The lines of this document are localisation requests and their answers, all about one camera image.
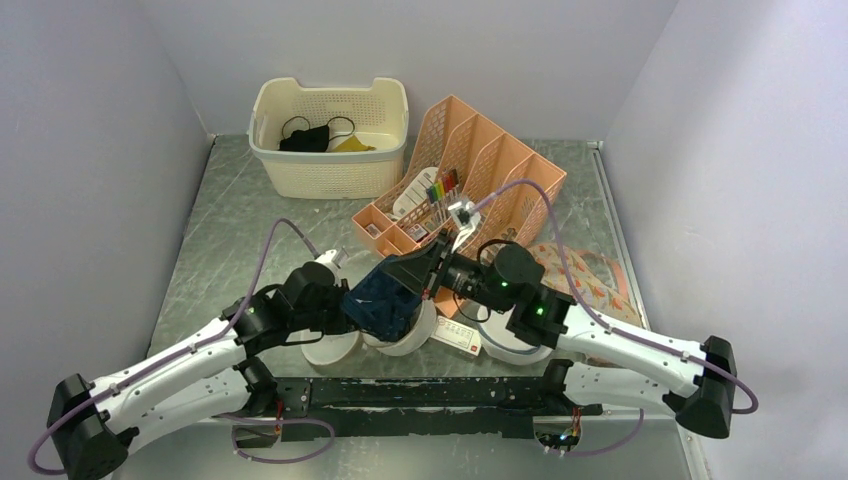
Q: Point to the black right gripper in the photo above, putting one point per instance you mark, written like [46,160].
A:
[420,266]

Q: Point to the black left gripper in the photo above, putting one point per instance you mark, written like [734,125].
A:
[339,289]

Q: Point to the dark blue bra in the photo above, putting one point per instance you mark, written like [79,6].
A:
[381,307]

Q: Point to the white mesh laundry bag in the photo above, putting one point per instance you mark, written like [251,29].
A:
[326,350]

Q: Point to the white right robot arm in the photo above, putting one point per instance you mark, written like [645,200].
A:
[687,380]

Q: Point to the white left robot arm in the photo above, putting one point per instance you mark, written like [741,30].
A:
[96,425]

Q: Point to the cream plastic laundry basket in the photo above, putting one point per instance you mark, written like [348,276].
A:
[381,114]

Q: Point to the orange patterned fabric bag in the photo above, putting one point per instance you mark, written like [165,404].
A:
[600,280]

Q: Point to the white red card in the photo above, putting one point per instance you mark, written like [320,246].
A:
[459,336]

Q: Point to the peach plastic desk organizer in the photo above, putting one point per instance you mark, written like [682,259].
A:
[455,137]

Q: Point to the yellow cloth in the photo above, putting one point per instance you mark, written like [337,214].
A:
[350,145]

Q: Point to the black face mask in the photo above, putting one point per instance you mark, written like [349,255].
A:
[312,139]

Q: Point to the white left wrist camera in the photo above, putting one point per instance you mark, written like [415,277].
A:
[333,259]

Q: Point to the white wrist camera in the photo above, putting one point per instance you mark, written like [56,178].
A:
[465,217]
[333,259]

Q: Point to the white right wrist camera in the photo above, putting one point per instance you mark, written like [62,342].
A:
[465,217]

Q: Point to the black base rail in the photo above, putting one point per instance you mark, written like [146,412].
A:
[385,407]

